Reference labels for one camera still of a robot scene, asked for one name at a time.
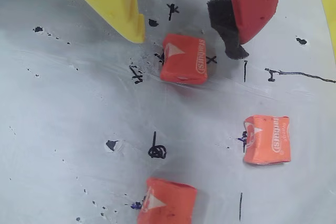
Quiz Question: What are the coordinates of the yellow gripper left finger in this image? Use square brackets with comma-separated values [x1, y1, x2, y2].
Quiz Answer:
[56, 0, 146, 44]

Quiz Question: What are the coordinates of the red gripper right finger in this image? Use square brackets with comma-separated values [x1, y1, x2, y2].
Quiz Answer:
[206, 0, 286, 61]

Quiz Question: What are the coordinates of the orange starburst candy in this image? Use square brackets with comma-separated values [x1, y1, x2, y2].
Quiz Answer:
[243, 115, 292, 166]
[136, 177, 198, 224]
[159, 34, 208, 86]

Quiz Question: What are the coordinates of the white table cover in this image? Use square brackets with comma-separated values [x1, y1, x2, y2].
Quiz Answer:
[0, 0, 336, 224]

